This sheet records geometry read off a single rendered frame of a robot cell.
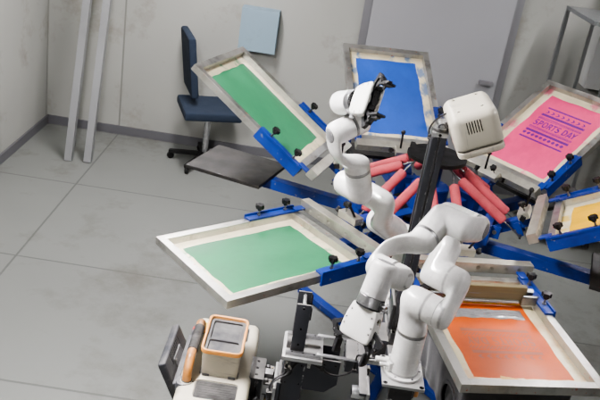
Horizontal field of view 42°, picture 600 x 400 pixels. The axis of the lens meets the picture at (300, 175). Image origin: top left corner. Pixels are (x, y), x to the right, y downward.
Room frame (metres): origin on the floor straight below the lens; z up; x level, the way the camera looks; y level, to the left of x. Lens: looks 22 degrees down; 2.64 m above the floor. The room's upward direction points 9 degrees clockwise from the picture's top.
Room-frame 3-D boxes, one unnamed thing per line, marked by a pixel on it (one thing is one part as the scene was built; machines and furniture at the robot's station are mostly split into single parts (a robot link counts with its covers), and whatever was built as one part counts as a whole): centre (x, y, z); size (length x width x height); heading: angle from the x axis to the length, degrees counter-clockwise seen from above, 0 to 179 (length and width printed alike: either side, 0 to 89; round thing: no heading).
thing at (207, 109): (6.36, 0.89, 0.57); 0.66 x 0.63 x 1.14; 89
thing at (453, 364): (2.76, -0.90, 0.97); 0.79 x 0.58 x 0.04; 11
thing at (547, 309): (3.05, -1.12, 0.98); 0.30 x 0.05 x 0.07; 11
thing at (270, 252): (3.19, -0.01, 1.05); 1.08 x 0.61 x 0.23; 131
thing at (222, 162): (4.01, -0.05, 0.91); 1.34 x 0.41 x 0.08; 71
